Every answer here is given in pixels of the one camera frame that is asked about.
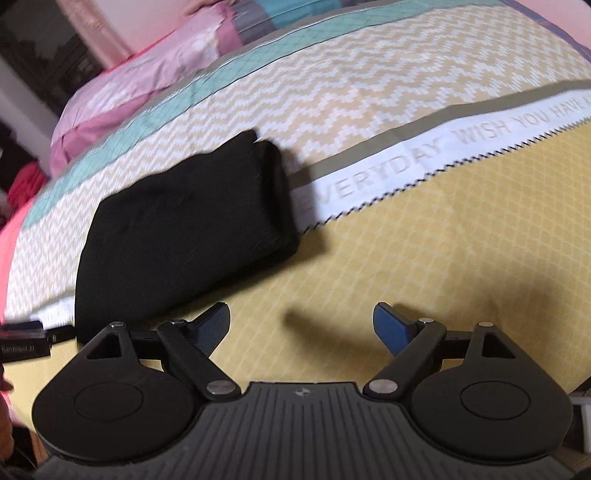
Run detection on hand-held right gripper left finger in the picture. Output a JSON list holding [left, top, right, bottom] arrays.
[[85, 302, 241, 401]]

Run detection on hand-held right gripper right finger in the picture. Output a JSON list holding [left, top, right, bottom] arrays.
[[363, 302, 519, 402]]

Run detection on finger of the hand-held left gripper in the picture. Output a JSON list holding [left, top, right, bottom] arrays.
[[42, 325, 77, 344]]

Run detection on black pants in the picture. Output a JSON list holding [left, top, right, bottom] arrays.
[[74, 129, 300, 344]]

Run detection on pink bed sheet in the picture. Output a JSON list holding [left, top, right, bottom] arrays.
[[0, 198, 34, 320]]

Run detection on patterned quilted bedspread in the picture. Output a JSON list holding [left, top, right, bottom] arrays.
[[0, 0, 591, 402]]

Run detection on red cloth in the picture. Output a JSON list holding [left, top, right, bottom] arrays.
[[6, 161, 52, 214]]

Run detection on grey object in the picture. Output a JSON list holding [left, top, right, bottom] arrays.
[[569, 391, 591, 457]]

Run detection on pink pillow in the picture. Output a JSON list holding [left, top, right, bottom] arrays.
[[48, 4, 242, 178]]

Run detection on pink curtain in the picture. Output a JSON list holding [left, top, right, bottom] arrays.
[[54, 0, 222, 71]]

